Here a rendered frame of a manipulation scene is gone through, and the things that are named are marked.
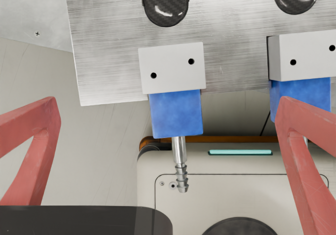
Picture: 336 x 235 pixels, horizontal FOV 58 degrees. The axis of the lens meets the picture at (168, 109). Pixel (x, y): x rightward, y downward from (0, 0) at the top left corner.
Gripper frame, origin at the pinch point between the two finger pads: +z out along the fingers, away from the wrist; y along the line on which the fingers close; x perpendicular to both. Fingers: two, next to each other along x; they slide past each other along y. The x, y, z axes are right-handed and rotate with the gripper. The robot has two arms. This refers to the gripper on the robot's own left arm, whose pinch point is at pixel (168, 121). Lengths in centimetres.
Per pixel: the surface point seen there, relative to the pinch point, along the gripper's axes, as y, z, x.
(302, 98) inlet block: -11.1, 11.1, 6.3
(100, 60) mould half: 5.8, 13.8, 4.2
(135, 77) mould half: 2.8, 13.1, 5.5
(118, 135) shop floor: 19, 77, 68
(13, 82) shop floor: 57, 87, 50
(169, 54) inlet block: -0.1, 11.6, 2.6
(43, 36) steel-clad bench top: 12.7, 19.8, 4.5
